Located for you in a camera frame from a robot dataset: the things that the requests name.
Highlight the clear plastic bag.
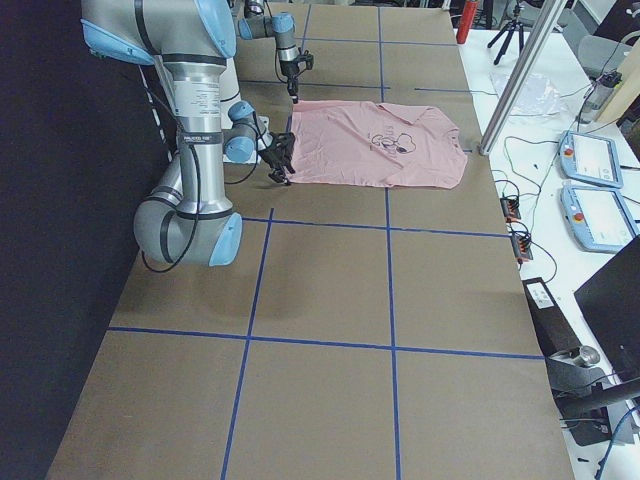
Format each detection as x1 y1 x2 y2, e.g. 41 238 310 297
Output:
510 73 566 117

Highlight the black monitor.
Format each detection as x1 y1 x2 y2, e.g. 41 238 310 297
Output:
574 238 640 380

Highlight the black box with label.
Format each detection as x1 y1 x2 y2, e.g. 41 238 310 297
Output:
522 277 580 357

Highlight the black tripod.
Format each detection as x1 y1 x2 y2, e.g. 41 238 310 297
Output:
487 0 525 65

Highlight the grey USB hub far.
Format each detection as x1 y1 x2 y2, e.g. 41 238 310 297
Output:
500 195 521 223

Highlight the teach pendant far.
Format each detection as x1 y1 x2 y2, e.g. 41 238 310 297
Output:
558 130 624 189

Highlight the grey USB hub near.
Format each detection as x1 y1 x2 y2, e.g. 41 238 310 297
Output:
507 221 533 265

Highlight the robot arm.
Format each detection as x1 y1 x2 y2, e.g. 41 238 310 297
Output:
238 1 314 104
81 1 295 267

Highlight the red cylinder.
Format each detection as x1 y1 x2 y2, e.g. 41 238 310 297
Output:
456 0 479 45

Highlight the pink Snoopy t-shirt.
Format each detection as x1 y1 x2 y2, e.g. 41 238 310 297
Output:
289 100 467 189

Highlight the grey usb hub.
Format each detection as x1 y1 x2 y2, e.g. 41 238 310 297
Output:
500 195 521 223
507 221 533 265

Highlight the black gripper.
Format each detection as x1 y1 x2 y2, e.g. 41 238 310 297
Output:
279 58 302 104
259 140 295 186

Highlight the teach pendant near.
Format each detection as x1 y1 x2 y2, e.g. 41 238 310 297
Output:
560 185 639 254

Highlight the teach pendant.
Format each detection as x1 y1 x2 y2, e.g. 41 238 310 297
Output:
560 185 639 254
558 130 624 189

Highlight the aluminium frame post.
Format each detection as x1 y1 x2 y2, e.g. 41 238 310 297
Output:
478 0 566 156

